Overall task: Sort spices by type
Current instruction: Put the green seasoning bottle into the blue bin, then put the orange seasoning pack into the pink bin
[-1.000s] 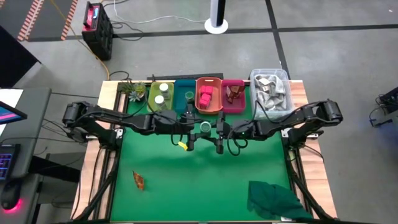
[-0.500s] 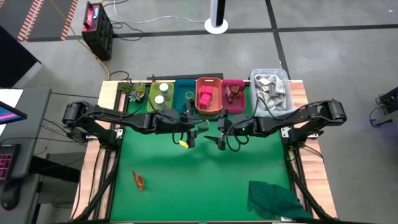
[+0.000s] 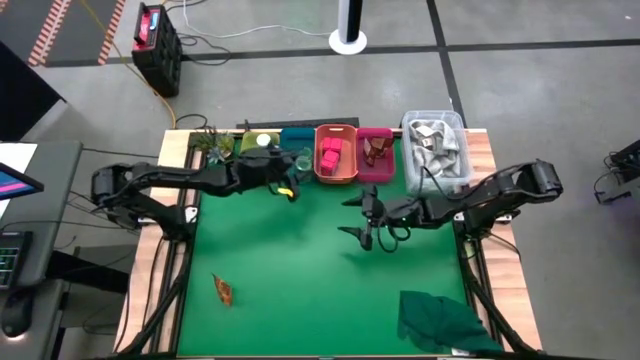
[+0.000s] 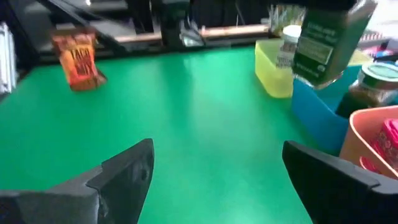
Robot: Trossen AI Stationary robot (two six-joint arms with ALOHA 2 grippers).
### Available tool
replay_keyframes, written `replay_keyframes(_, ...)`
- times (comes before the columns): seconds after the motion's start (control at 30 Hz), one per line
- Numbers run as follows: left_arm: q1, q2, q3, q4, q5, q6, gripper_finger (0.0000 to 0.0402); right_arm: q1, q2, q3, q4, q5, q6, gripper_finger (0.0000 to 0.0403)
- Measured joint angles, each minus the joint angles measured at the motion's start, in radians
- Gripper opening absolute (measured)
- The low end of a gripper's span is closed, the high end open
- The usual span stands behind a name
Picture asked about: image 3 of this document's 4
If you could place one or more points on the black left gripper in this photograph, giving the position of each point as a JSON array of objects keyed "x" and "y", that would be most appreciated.
[{"x": 287, "y": 175}]

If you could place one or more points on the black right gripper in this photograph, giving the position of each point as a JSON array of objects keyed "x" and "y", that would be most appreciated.
[{"x": 380, "y": 217}]

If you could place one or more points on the white-lid bagel seasoning jar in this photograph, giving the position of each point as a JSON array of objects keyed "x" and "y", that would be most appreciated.
[{"x": 263, "y": 140}]

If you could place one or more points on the pink cube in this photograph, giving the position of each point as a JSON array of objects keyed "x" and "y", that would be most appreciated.
[
  {"x": 333, "y": 144},
  {"x": 329, "y": 162}
]

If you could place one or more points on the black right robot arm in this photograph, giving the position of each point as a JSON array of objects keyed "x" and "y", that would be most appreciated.
[{"x": 480, "y": 195}]

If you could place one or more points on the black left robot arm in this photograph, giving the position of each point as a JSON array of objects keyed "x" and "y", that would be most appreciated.
[{"x": 165, "y": 177}]

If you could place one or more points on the yellow tag on gripper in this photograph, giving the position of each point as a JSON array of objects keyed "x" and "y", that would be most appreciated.
[{"x": 286, "y": 191}]

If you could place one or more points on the teal blue plastic bin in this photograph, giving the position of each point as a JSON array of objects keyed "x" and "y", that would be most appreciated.
[{"x": 297, "y": 136}]

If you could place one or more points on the pink plastic bin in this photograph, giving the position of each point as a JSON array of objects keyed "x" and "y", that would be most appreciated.
[{"x": 376, "y": 172}]

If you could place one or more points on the yellow-green plastic bin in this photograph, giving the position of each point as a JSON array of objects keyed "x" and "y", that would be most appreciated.
[{"x": 248, "y": 142}]

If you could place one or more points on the orange plastic bin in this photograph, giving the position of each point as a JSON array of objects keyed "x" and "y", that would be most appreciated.
[{"x": 345, "y": 165}]

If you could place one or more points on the black flat bar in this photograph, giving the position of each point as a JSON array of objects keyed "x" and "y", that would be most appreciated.
[{"x": 300, "y": 123}]

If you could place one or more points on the clear plastic storage box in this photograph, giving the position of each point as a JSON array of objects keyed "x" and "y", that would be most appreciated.
[{"x": 406, "y": 165}]

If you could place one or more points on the small succulent plant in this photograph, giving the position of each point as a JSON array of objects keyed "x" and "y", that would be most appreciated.
[{"x": 217, "y": 145}]

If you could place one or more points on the grey cloth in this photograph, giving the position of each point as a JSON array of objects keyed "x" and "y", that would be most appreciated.
[{"x": 435, "y": 150}]

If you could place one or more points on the green table mat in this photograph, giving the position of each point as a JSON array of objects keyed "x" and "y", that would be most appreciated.
[{"x": 300, "y": 300}]

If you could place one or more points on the dark green cloth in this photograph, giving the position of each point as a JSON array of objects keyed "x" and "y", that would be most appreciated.
[{"x": 440, "y": 320}]

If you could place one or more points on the orange spice packet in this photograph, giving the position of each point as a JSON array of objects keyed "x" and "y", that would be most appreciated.
[{"x": 223, "y": 292}]

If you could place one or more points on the white tower fan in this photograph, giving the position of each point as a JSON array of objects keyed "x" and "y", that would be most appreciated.
[{"x": 348, "y": 30}]

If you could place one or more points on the black plastic crate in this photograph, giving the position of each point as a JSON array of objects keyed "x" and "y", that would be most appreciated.
[{"x": 162, "y": 65}]

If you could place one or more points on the grey desk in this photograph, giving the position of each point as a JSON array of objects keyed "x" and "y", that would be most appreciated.
[{"x": 55, "y": 210}]

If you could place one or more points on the dark floor mat orange stripes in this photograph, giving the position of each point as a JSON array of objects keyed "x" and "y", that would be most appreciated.
[{"x": 75, "y": 30}]

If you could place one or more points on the white paper sheet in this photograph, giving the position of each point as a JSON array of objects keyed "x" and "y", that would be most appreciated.
[{"x": 17, "y": 155}]

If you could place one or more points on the computer screen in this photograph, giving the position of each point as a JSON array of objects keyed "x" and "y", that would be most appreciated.
[{"x": 15, "y": 184}]

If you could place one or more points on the black panel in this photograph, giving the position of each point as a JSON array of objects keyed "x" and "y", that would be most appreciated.
[{"x": 25, "y": 95}]

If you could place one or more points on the backlit keyboard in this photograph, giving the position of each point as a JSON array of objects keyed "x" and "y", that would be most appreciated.
[{"x": 11, "y": 260}]

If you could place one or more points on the black aluminium frame rail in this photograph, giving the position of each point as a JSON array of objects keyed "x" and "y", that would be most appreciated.
[
  {"x": 492, "y": 315},
  {"x": 175, "y": 320}
]

